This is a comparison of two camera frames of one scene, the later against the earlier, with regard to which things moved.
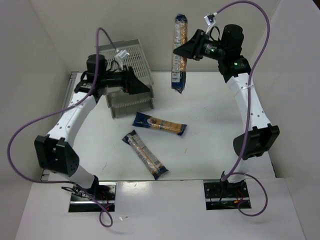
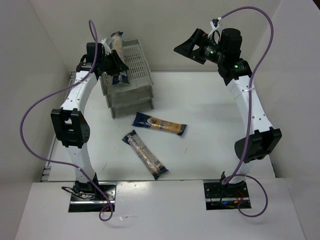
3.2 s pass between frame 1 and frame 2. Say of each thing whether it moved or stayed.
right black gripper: stayed
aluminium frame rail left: stayed
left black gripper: moved
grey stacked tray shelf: stayed
